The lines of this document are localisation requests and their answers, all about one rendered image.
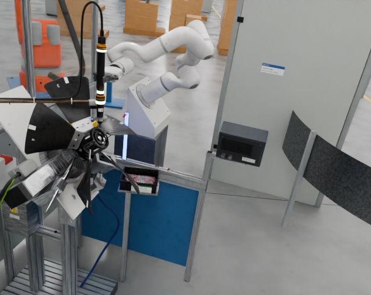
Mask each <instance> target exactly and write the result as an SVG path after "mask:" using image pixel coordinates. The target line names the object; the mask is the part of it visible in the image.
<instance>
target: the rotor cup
mask: <svg viewBox="0 0 371 295"><path fill-rule="evenodd" d="M88 136H90V137H89V138H87V139H85V138H86V137H88ZM98 136H101V140H99V139H98ZM108 145H109V140H108V136H107V135H106V133H105V132H104V131H103V130H102V129H101V128H99V127H93V128H91V129H89V130H88V131H86V132H85V133H84V136H83V138H82V140H81V142H80V145H79V147H78V148H77V149H72V151H73V153H74V154H75V155H76V156H77V157H78V158H79V159H80V160H82V161H85V162H87V161H86V157H89V149H91V157H90V158H92V159H93V158H94V156H95V155H96V154H97V153H99V152H101V151H103V150H104V149H106V148H107V147H108ZM97 148H98V150H96V149H97ZM94 150H96V151H94Z"/></svg>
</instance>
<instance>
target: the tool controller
mask: <svg viewBox="0 0 371 295"><path fill-rule="evenodd" d="M267 136H268V131H266V130H262V129H258V128H253V127H249V126H244V125H239V124H234V123H231V122H226V121H223V123H222V127H221V128H220V132H219V138H218V143H217V150H216V157H220V158H223V159H227V160H232V161H235V162H240V163H244V164H249V165H252V166H257V167H260V164H261V160H262V157H263V153H264V149H265V146H266V142H267Z"/></svg>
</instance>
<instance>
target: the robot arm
mask: <svg viewBox="0 0 371 295"><path fill-rule="evenodd" d="M183 45H184V46H185V47H186V53H185V54H181V55H179V56H178V57H177V58H176V59H175V66H176V69H177V71H178V73H179V76H180V79H178V78H177V77H176V76H175V75H174V74H173V73H171V72H167V73H165V74H163V75H162V76H160V77H158V78H157V79H156V80H154V81H152V82H151V83H149V84H147V85H145V84H141V83H140V84H138V85H137V86H136V93H137V96H138V98H139V100H140V101H141V102H142V104H143V105H144V106H146V107H147V108H150V109H151V108H153V107H154V106H155V100H157V99H158V98H161V97H162V96H164V95H165V94H167V93H169V92H170V91H172V90H174V89H176V88H187V89H194V88H196V87H197V86H198V85H199V84H200V76H199V73H198V71H197V68H196V66H195V65H197V64H198V63H199V62H200V60H207V59H210V58H211V57H212V56H213V54H214V52H215V50H214V47H213V44H212V41H211V39H210V37H209V34H208V32H207V30H206V28H205V26H204V24H203V22H201V21H200V20H193V21H191V22H189V23H188V25H187V26H180V27H177V28H175V29H173V30H171V31H169V32H168V33H166V34H164V35H162V36H160V37H159V38H157V39H155V40H153V41H152V42H150V43H148V44H146V45H145V46H140V45H138V44H135V43H131V42H122V43H119V44H117V45H115V46H114V47H112V48H110V49H109V50H108V51H107V56H108V58H109V60H110V61H111V64H110V65H109V66H108V67H105V75H104V77H103V84H104V83H106V82H110V83H115V82H117V81H118V80H119V79H120V78H121V77H123V76H125V75H127V74H128V73H130V72H132V71H133V69H134V63H133V62H132V60H131V59H129V58H125V57H124V56H123V54H122V52H123V51H124V50H130V51H132V52H134V53H135V54H137V55H138V56H139V57H140V59H141V60H142V61H143V62H145V63H149V62H152V61H154V60H155V59H157V58H159V57H161V56H163V55H165V54H167V53H169V52H171V51H173V50H174V49H176V48H178V47H180V46H183Z"/></svg>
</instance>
